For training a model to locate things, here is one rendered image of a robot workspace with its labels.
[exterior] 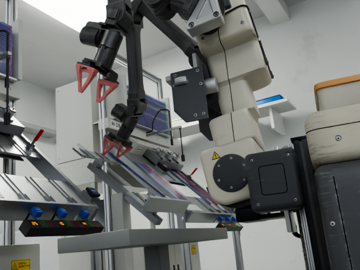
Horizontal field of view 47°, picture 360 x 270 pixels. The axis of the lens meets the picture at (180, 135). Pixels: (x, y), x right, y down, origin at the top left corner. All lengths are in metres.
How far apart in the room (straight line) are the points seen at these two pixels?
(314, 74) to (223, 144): 3.62
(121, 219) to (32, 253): 0.39
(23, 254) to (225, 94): 1.03
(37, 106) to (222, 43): 5.35
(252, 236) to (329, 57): 2.08
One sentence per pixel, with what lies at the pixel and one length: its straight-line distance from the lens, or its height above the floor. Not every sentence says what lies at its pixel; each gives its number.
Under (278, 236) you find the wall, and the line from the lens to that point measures 4.56.
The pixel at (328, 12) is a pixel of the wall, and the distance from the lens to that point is 4.96.
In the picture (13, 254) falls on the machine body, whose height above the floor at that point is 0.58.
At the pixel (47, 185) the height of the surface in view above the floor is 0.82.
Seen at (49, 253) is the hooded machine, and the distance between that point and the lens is 5.16.
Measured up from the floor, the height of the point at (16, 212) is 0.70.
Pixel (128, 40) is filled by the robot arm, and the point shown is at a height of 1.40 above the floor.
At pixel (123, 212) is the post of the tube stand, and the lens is 1.88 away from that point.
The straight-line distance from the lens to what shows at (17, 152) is 1.79.
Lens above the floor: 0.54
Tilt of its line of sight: 15 degrees up
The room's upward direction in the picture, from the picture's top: 6 degrees counter-clockwise
